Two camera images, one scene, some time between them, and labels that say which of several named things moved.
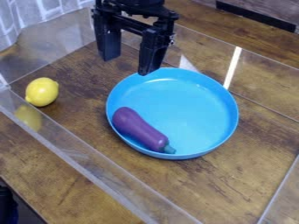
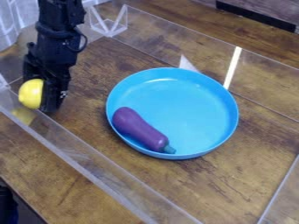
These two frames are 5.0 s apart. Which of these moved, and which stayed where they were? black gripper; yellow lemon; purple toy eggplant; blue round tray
Moved: yellow lemon; black gripper
Stayed: purple toy eggplant; blue round tray
